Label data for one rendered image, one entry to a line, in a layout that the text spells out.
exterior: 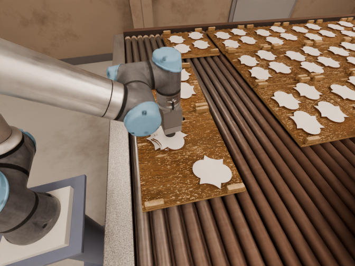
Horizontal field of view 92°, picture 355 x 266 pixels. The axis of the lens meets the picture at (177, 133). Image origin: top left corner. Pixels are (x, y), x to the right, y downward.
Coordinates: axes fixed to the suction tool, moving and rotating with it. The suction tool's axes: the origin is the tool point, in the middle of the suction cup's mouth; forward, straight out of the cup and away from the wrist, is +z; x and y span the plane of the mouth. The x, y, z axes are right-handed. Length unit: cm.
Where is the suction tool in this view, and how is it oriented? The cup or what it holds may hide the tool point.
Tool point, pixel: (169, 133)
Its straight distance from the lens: 67.7
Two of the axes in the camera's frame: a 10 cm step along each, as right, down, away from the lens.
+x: -9.4, 2.5, -2.2
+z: -0.1, 6.4, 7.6
